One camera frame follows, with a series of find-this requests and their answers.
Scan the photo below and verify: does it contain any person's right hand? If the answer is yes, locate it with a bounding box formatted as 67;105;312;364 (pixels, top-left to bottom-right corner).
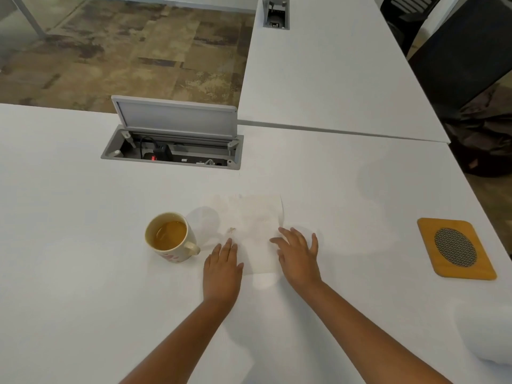
270;226;323;291

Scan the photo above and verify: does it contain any wooden coaster with mesh disc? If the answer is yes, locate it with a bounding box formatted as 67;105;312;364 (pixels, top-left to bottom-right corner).
417;218;498;281

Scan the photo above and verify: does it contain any torn white paper towel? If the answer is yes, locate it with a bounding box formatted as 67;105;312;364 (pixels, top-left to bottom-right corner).
199;194;287;276

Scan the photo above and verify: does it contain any cream mug with tea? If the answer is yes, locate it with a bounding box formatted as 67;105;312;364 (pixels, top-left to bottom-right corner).
144;211;201;264

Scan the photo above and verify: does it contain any black power plug with cable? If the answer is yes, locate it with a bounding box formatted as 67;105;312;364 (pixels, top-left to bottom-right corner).
139;136;173;161

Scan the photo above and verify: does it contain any white paper towel roll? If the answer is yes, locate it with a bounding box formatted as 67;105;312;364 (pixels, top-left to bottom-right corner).
455;301;512;364

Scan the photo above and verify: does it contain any white adjoining table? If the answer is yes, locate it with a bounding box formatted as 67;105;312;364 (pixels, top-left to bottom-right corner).
238;0;452;143

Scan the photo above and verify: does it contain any grey power strip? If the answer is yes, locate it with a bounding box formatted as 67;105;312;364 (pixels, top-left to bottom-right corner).
170;149;233;166

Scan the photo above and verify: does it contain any person's right forearm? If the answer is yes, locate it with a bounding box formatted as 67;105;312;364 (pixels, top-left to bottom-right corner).
295;282;455;384

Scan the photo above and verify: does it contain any small grey cable box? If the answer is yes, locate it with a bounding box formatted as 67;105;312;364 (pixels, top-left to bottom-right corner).
262;0;290;30

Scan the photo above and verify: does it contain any grey table leg frame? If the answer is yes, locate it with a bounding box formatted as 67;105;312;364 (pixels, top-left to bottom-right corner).
0;0;47;41

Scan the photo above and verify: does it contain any black solid-back office chair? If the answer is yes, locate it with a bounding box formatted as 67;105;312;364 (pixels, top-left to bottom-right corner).
407;0;512;118

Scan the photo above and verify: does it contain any person's left forearm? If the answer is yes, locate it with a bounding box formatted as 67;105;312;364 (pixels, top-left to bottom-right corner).
119;295;237;384

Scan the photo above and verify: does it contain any dark brown bean bag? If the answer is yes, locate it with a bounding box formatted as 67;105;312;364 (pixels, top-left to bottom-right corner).
444;83;512;177

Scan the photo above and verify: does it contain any black slatted-back office chair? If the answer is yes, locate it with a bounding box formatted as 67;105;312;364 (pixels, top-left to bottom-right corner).
380;0;445;52

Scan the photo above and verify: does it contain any person's left hand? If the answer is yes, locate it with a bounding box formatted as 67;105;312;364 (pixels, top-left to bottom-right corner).
203;237;245;305

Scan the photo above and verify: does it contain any large grey cable box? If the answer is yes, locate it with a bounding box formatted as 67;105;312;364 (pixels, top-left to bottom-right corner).
100;94;244;171

